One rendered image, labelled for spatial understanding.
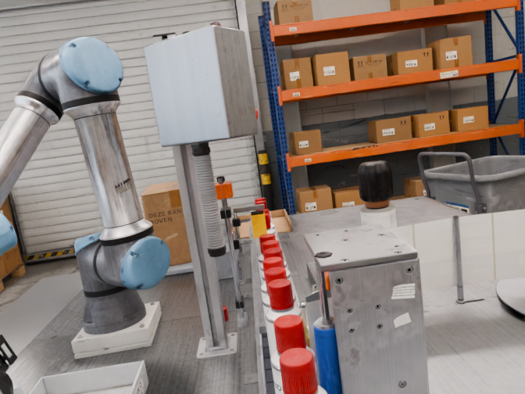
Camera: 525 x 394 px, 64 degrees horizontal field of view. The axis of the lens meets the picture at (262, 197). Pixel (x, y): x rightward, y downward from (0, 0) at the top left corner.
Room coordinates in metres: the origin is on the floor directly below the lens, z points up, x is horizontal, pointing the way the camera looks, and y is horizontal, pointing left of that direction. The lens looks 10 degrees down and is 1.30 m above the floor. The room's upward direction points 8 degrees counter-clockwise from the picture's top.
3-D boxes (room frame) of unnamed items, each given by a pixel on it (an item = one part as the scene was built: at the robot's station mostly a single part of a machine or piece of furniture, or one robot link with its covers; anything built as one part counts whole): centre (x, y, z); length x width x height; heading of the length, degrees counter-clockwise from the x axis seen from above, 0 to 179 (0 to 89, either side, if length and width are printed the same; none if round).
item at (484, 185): (2.95, -1.61, 0.48); 0.89 x 0.63 x 0.96; 113
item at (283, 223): (1.93, 0.02, 0.85); 0.30 x 0.26 x 0.04; 1
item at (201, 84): (0.82, 0.08, 1.38); 0.17 x 0.10 x 0.19; 56
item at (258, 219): (0.88, 0.02, 1.09); 0.03 x 0.01 x 0.06; 91
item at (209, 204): (0.77, 0.10, 1.18); 0.04 x 0.04 x 0.21
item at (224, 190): (0.87, 0.05, 1.05); 0.10 x 0.04 x 0.33; 91
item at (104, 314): (1.01, 0.41, 0.92); 0.15 x 0.15 x 0.10
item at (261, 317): (1.22, 0.04, 0.96); 1.07 x 0.01 x 0.01; 1
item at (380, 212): (1.01, -0.28, 1.03); 0.09 x 0.09 x 0.30
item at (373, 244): (0.51, -0.11, 1.14); 0.14 x 0.11 x 0.01; 1
